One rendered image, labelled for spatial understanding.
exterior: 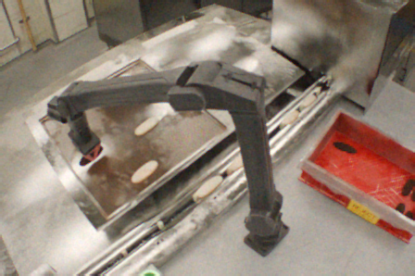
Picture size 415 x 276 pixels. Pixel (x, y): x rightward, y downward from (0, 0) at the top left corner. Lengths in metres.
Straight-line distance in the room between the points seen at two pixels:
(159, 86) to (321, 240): 0.64
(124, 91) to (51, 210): 0.61
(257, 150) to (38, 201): 0.82
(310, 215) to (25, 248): 0.93
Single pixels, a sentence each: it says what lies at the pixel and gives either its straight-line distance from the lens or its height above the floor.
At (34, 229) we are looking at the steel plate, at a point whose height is 0.82.
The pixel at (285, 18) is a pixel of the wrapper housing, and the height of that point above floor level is 1.10.
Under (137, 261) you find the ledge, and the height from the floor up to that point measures 0.86.
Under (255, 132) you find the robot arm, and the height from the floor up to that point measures 1.24.
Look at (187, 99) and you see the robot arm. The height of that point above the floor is 1.31.
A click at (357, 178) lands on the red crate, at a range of 1.12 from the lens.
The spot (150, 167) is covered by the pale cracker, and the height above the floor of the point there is 0.91.
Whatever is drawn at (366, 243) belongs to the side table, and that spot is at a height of 0.82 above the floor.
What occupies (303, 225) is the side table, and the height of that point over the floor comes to 0.82.
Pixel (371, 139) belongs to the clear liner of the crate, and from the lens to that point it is 1.20.
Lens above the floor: 1.65
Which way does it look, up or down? 46 degrees down
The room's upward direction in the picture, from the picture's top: 4 degrees counter-clockwise
